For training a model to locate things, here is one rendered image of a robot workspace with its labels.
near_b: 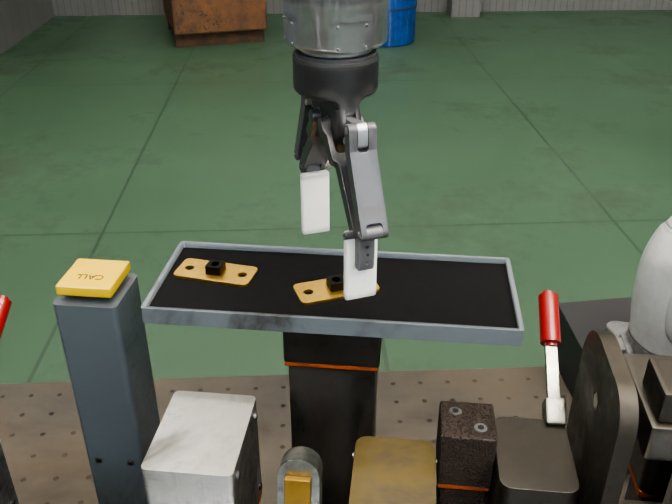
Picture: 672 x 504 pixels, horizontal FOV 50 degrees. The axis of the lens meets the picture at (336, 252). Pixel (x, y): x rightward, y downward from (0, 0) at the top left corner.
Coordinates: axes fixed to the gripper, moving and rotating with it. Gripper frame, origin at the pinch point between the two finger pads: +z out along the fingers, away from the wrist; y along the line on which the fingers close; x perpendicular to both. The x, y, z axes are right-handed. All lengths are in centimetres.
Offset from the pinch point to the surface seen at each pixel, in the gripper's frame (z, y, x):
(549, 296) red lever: 4.7, 7.9, 20.3
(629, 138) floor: 121, -279, 284
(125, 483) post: 32.0, -8.0, -24.3
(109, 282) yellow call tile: 4.3, -8.9, -22.0
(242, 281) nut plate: 4.1, -4.1, -8.9
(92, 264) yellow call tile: 4.3, -13.3, -23.5
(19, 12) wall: 98, -682, -72
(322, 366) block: 11.8, 2.6, -2.4
